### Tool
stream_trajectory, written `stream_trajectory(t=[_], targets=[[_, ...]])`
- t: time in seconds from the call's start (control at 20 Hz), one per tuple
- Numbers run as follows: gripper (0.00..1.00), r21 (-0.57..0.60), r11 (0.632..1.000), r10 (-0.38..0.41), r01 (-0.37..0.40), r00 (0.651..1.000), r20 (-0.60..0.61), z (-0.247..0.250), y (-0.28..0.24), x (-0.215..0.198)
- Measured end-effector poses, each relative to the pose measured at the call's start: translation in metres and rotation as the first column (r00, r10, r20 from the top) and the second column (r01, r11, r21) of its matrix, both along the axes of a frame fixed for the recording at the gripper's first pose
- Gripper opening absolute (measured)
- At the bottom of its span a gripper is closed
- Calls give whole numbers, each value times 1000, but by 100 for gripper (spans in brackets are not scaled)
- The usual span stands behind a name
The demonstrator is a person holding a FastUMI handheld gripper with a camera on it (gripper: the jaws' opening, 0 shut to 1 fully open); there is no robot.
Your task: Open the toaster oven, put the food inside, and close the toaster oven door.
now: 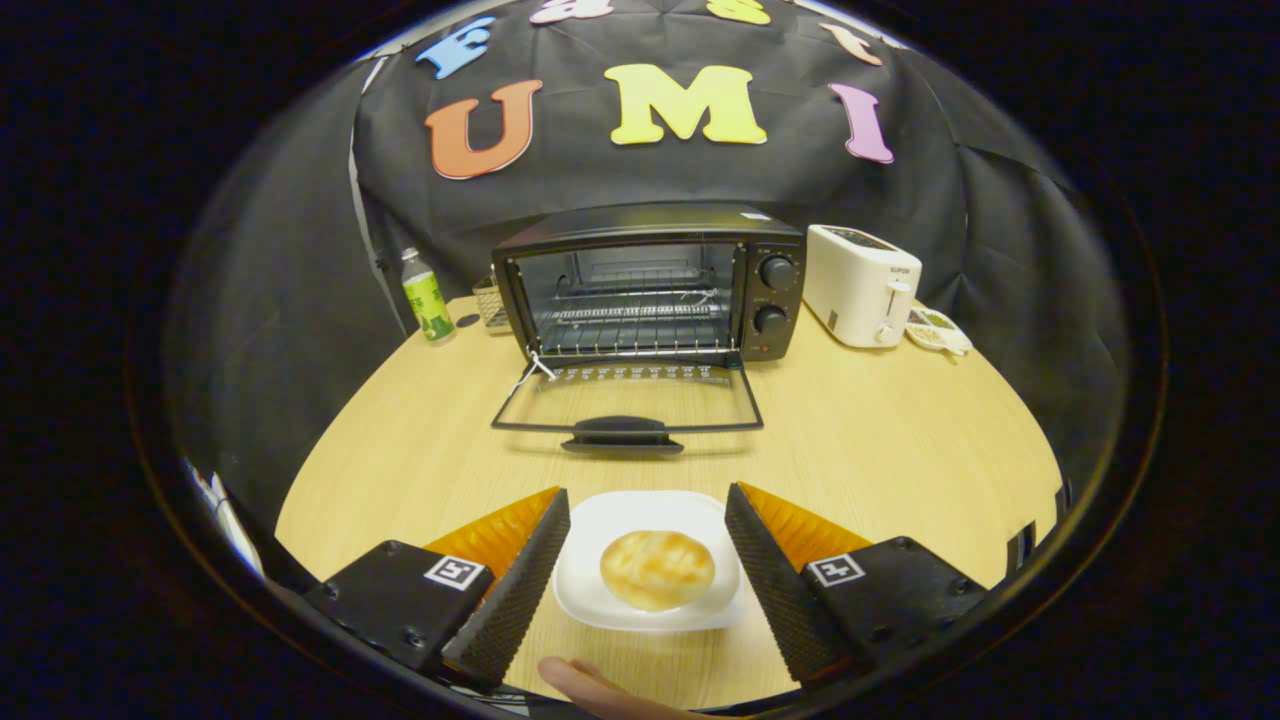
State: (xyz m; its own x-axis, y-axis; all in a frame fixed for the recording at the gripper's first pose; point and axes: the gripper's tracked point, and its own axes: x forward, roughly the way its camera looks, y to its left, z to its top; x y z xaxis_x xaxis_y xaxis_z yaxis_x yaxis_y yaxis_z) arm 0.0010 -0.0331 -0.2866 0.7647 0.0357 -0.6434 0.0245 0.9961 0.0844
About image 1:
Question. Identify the black toaster oven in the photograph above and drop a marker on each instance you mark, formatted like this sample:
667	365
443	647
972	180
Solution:
780	300

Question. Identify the white square plate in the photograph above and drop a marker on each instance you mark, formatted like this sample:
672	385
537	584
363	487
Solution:
590	590

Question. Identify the white toaster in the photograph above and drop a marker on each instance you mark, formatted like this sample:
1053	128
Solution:
855	290

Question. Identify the white divided snack dish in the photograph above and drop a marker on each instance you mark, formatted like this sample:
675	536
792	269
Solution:
935	328

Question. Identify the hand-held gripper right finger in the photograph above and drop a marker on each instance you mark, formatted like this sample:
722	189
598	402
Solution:
775	590

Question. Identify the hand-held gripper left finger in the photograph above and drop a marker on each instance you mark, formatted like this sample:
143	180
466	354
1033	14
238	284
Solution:
520	590

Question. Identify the round golden bread bun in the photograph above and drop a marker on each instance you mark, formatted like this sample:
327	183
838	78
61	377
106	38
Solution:
657	570

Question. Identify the green label plastic bottle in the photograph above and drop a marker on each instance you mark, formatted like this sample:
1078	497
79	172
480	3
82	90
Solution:
428	300

